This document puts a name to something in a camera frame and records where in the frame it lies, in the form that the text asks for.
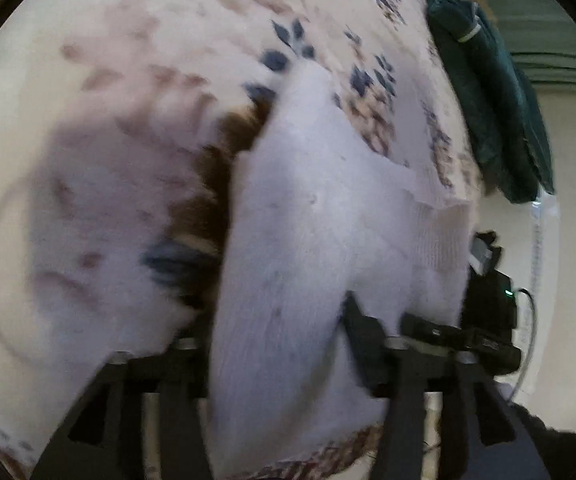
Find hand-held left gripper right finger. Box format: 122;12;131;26
342;291;553;480

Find white headboard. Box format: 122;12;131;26
528;192;566;321

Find floral bedspread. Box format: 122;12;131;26
0;0;484;480

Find person's right forearm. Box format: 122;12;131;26
510;400;576;480

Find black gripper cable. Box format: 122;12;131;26
512;287;539;397

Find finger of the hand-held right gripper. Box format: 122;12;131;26
400;312;472;353

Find green striped curtain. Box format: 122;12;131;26
468;0;576;92

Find white knit sweater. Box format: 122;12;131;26
208;62;474;478

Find teal folded blanket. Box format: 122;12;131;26
420;0;556;206

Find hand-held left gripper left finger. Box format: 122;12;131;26
30;320;213;480

